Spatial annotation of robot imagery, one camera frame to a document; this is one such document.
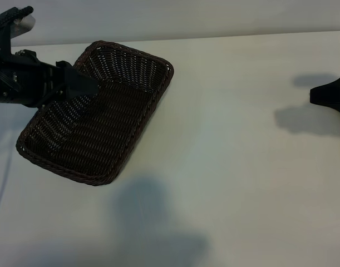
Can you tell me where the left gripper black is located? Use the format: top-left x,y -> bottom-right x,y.
0,50 -> 100,109

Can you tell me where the black braided camera cable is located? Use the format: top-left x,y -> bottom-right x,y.
7,6 -> 35,19

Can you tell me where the dark brown woven basket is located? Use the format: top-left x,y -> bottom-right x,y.
16,40 -> 175,187

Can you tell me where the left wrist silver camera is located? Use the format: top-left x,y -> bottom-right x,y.
0,13 -> 37,53

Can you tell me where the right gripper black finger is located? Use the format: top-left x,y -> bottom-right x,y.
309,73 -> 340,115

